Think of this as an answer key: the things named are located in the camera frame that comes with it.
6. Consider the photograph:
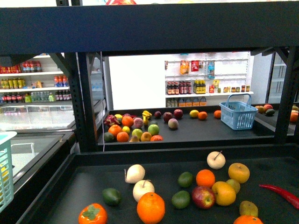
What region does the teal plastic shopping basket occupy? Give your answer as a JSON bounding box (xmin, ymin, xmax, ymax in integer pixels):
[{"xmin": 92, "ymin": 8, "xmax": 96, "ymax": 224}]
[{"xmin": 0, "ymin": 131, "xmax": 17, "ymax": 212}]

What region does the pile of fruit back shelf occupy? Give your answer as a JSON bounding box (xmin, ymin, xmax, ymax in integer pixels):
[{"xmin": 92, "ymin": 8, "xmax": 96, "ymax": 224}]
[{"xmin": 102, "ymin": 109, "xmax": 183, "ymax": 143}]

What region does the white onion-shaped pear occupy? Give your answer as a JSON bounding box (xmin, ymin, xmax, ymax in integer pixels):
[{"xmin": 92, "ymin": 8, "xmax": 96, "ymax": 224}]
[{"xmin": 124, "ymin": 164, "xmax": 145, "ymax": 184}]

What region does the white pear with stem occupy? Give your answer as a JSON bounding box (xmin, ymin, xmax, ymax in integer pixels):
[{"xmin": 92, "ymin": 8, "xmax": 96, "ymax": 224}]
[{"xmin": 133, "ymin": 180, "xmax": 155, "ymax": 202}]

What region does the green lime back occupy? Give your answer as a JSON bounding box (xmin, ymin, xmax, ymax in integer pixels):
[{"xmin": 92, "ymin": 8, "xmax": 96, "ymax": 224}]
[{"xmin": 178, "ymin": 172, "xmax": 193, "ymax": 188}]

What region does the green lime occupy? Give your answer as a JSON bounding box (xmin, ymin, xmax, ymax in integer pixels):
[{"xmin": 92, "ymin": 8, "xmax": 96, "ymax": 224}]
[
  {"xmin": 171, "ymin": 190, "xmax": 191, "ymax": 210},
  {"xmin": 178, "ymin": 172, "xmax": 193, "ymax": 188}
]

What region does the white pear far right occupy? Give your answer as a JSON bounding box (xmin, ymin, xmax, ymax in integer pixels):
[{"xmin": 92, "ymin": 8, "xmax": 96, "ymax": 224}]
[{"xmin": 206, "ymin": 151, "xmax": 226, "ymax": 170}]

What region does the small orange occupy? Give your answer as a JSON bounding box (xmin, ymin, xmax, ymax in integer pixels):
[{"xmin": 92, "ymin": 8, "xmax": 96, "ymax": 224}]
[{"xmin": 196, "ymin": 169, "xmax": 215, "ymax": 188}]

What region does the black fruit tray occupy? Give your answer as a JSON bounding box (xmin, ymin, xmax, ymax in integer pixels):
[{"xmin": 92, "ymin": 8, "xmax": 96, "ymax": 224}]
[{"xmin": 18, "ymin": 144, "xmax": 299, "ymax": 224}]

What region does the blue plastic basket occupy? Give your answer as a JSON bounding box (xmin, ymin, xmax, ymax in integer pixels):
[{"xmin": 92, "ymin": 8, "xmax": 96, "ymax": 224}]
[{"xmin": 219, "ymin": 93, "xmax": 258, "ymax": 131}]

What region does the dark green avocado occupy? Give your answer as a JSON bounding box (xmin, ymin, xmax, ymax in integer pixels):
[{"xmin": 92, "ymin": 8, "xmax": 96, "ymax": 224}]
[{"xmin": 102, "ymin": 188, "xmax": 122, "ymax": 206}]

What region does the green lime front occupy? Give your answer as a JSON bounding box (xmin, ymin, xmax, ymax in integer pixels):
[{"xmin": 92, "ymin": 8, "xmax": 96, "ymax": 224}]
[{"xmin": 171, "ymin": 190, "xmax": 191, "ymax": 210}]

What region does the large orange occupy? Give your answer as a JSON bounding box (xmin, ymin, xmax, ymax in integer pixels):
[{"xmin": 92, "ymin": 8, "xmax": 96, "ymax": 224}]
[{"xmin": 136, "ymin": 192, "xmax": 165, "ymax": 224}]

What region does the red apple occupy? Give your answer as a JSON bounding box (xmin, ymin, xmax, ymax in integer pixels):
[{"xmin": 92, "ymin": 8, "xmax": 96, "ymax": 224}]
[{"xmin": 191, "ymin": 186, "xmax": 215, "ymax": 210}]

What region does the glass top freezer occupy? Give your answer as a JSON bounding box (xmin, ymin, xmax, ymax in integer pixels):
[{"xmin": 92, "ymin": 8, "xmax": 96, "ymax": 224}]
[{"xmin": 0, "ymin": 100, "xmax": 83, "ymax": 183}]

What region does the yellow orange apple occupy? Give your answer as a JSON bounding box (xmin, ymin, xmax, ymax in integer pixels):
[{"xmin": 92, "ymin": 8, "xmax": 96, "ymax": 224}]
[{"xmin": 212, "ymin": 181, "xmax": 236, "ymax": 206}]

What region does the yellow green pear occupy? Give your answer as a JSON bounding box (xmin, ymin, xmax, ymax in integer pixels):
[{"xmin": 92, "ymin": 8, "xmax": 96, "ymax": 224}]
[{"xmin": 226, "ymin": 179, "xmax": 241, "ymax": 194}]

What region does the orange persimmon with green leaf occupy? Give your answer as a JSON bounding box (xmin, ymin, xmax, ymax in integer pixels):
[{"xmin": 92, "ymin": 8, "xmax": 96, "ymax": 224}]
[{"xmin": 78, "ymin": 203, "xmax": 108, "ymax": 224}]

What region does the orange fruit at bottom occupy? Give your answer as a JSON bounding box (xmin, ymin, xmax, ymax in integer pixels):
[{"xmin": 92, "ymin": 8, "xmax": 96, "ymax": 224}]
[{"xmin": 233, "ymin": 215, "xmax": 263, "ymax": 224}]

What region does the red chili pepper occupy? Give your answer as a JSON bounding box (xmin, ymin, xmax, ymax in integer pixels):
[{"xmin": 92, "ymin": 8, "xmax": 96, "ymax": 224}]
[{"xmin": 259, "ymin": 184, "xmax": 299, "ymax": 210}]

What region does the black shelf upright post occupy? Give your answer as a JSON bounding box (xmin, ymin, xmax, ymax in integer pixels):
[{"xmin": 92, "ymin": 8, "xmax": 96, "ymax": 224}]
[{"xmin": 66, "ymin": 52, "xmax": 98, "ymax": 153}]

